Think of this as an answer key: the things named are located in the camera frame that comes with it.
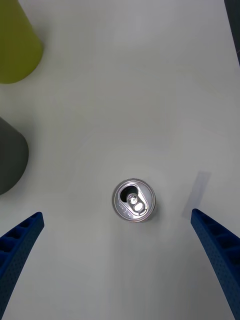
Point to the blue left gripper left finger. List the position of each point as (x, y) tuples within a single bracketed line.
[(17, 252)]

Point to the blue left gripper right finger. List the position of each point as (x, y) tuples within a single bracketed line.
[(222, 252)]

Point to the silver drink can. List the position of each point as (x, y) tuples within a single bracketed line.
[(133, 200)]

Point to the grey plastic bin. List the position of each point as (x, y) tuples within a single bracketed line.
[(10, 157)]

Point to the yellow-green plastic bin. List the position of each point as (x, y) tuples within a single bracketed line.
[(15, 45)]

